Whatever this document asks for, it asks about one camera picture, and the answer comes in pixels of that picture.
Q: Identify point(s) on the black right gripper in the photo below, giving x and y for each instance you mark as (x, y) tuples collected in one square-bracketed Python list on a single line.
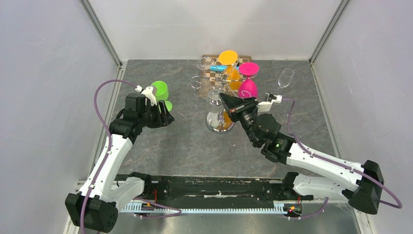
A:
[(231, 103)]

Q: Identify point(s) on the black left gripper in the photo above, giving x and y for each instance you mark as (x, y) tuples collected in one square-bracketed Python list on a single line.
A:
[(163, 119)]

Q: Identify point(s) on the clear wine glass front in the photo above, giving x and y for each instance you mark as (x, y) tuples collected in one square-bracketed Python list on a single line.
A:
[(214, 106)]

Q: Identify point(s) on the clear wine glass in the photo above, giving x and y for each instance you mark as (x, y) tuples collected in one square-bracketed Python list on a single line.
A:
[(214, 106), (203, 64), (285, 78)]

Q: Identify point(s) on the chrome wine glass rack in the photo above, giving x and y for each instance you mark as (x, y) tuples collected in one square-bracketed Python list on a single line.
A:
[(225, 122)]

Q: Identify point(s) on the green plastic wine glass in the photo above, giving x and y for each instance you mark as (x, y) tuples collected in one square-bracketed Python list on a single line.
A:
[(162, 93)]

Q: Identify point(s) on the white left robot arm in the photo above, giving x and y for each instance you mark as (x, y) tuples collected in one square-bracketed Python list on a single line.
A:
[(96, 205)]

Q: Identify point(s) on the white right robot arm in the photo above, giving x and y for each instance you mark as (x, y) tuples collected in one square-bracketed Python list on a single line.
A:
[(360, 184)]

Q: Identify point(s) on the pink plastic wine glass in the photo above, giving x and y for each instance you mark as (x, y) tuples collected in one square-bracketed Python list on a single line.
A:
[(248, 87)]

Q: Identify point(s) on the orange plastic wine glass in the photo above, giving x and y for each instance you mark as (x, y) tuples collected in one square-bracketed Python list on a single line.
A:
[(230, 59)]

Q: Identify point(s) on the clear wine glass back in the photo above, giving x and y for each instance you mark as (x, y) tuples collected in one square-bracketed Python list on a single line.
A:
[(203, 64)]

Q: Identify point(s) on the wooden chess board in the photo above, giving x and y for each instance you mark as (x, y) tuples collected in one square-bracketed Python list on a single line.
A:
[(214, 73)]

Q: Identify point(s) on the blue cylindrical tube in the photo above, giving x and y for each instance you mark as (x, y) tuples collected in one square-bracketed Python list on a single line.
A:
[(221, 68)]

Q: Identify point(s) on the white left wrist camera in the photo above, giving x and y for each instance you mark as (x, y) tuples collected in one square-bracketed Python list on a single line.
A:
[(149, 92)]

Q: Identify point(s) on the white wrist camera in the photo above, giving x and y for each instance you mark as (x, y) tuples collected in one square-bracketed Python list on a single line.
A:
[(149, 92), (270, 99)]

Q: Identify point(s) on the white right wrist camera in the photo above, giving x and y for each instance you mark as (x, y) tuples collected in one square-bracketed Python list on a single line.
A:
[(270, 99)]

